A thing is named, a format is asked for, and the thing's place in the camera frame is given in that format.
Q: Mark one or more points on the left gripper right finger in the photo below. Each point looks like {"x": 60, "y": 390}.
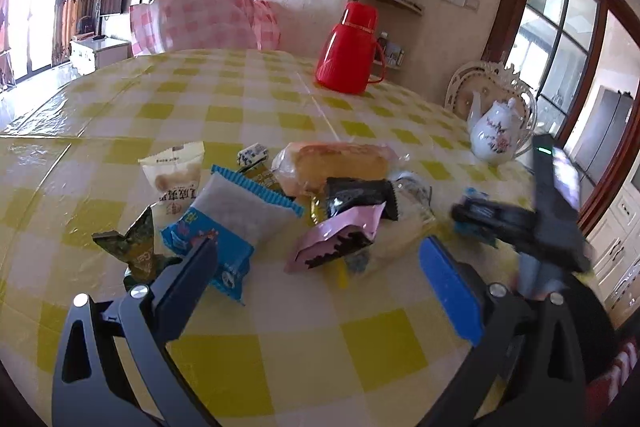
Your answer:
{"x": 525, "y": 366}

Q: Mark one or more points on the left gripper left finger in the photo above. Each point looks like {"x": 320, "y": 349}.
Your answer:
{"x": 90, "y": 385}

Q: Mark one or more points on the green garlic pea packet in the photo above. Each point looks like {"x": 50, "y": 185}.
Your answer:
{"x": 136, "y": 249}

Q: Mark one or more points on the bread loaf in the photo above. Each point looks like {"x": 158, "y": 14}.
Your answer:
{"x": 303, "y": 168}

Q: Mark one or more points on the white floral teapot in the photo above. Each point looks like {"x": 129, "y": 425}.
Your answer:
{"x": 498, "y": 135}

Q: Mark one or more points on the clear wrapped pastry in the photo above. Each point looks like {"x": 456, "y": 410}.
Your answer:
{"x": 414, "y": 195}

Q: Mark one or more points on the ornate white chair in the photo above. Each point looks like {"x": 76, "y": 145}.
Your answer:
{"x": 476, "y": 85}

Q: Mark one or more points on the pink snack packet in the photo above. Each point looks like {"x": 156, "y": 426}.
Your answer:
{"x": 335, "y": 238}

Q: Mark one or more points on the black snack packet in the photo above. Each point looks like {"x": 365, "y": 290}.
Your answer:
{"x": 345, "y": 193}

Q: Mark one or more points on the yellow checkered tablecloth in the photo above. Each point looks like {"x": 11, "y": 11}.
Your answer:
{"x": 295, "y": 349}

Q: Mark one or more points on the blue white snack packet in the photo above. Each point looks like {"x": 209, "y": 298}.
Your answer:
{"x": 230, "y": 226}

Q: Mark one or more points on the white biscuit packet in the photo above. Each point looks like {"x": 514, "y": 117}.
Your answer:
{"x": 175, "y": 175}

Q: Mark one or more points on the red thermos jug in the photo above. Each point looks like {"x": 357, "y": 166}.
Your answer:
{"x": 347, "y": 57}

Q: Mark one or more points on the dark green yellow packet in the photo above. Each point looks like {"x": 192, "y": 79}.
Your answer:
{"x": 262, "y": 175}

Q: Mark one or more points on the wooden corner shelf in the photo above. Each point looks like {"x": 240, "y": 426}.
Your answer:
{"x": 398, "y": 22}

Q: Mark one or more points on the small blue white candy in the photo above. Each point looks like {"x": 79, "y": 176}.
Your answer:
{"x": 252, "y": 154}

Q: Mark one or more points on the white tv cabinet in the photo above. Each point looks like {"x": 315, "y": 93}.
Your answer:
{"x": 89, "y": 55}

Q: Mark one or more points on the pink checkered chair cover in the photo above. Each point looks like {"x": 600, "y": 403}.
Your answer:
{"x": 175, "y": 25}

